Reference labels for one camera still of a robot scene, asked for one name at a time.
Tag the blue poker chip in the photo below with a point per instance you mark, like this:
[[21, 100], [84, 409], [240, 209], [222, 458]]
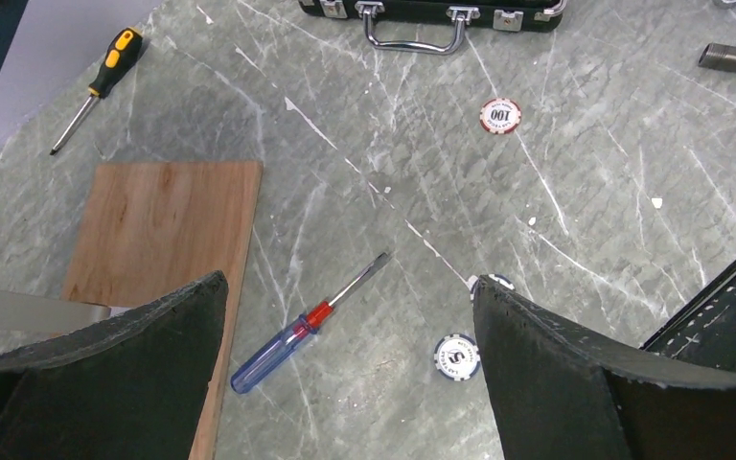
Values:
[[456, 357], [499, 279]]

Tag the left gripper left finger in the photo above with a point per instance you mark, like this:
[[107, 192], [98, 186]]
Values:
[[130, 387]]

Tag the black poker chip case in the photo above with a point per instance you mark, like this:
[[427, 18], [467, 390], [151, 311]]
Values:
[[501, 16]]

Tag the blue poker chip left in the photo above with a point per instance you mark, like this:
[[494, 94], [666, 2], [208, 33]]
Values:
[[456, 357]]

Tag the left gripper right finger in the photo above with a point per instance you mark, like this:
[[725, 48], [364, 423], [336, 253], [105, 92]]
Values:
[[559, 390]]

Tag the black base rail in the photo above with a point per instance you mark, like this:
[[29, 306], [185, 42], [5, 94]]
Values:
[[703, 332]]

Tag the red poker chip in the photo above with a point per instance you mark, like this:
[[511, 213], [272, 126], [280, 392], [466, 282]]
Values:
[[500, 116]]

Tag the blue red screwdriver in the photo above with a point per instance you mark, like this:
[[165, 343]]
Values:
[[285, 342]]

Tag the wooden board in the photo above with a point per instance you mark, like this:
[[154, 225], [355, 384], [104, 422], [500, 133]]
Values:
[[149, 228]]

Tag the yellow black screwdriver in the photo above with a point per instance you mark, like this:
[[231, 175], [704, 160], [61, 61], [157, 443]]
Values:
[[120, 57]]

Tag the blue poker chip right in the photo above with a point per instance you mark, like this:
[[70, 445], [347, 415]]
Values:
[[499, 279]]

